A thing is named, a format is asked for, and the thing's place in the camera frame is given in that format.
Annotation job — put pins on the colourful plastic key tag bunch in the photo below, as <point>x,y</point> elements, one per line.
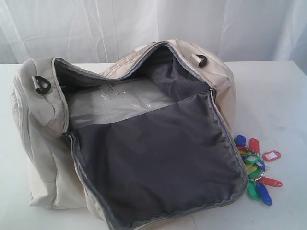
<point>255,164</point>

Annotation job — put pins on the white backdrop curtain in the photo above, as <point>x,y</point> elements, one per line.
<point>99,31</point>

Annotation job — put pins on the clear plastic bag inside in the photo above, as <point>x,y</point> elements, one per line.
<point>111,103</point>

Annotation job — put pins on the cream duffel bag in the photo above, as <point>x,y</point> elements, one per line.
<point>134,173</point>

